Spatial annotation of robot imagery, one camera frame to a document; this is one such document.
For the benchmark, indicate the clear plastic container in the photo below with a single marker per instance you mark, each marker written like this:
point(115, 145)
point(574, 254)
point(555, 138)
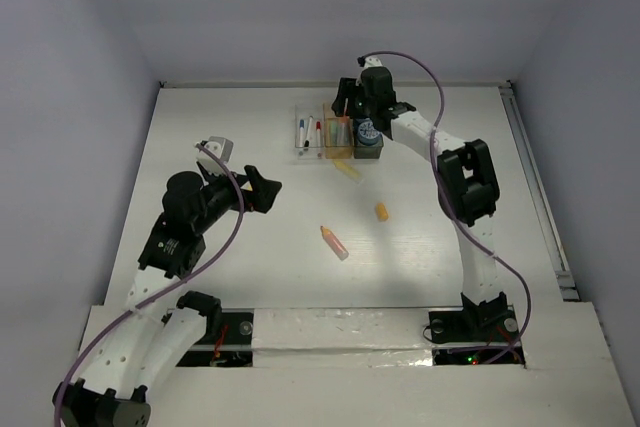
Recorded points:
point(312, 153)

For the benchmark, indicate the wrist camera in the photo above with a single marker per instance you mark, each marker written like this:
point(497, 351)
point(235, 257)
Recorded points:
point(213, 155)
point(371, 61)

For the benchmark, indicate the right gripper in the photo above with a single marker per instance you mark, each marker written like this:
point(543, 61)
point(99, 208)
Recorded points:
point(348, 87)

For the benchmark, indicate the yellow highlighter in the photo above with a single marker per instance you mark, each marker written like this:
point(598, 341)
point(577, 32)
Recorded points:
point(349, 171)

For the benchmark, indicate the orange pink highlighter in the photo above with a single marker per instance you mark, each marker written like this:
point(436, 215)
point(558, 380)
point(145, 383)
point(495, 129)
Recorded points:
point(334, 243)

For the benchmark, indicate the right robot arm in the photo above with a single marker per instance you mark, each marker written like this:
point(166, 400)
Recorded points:
point(468, 193)

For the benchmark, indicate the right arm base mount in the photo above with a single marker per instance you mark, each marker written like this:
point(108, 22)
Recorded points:
point(481, 334)

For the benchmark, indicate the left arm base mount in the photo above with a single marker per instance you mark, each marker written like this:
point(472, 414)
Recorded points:
point(230, 347)

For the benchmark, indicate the black capped white pen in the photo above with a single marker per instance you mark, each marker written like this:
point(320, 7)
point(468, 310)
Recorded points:
point(310, 131)

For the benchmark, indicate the dark grey plastic container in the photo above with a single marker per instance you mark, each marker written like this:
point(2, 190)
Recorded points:
point(367, 152)

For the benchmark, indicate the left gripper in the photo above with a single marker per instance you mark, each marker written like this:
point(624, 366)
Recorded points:
point(263, 189)

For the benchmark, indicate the blue capped white pen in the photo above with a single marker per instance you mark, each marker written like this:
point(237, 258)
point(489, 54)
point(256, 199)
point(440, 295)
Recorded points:
point(301, 137)

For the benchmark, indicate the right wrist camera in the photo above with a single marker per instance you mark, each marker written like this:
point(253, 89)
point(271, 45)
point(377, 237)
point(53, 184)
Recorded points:
point(371, 61)

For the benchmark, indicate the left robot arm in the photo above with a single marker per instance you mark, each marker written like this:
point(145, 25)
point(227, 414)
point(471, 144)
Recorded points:
point(116, 376)

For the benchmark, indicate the blue highlighter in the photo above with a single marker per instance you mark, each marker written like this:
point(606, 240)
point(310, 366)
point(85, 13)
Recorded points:
point(342, 138)

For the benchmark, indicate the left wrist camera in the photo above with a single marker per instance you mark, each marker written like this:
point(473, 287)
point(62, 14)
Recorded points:
point(213, 155)

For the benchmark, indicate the blue tape roll front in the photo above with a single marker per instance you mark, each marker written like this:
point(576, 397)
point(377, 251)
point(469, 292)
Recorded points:
point(366, 133)

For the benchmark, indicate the orange tip clear highlighter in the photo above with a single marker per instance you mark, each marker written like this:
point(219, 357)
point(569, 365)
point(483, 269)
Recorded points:
point(345, 117)

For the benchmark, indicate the orange highlighter cap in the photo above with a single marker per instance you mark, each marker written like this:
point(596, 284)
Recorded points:
point(381, 212)

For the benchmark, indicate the green highlighter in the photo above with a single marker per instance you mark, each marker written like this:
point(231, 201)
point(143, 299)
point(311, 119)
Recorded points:
point(331, 128)

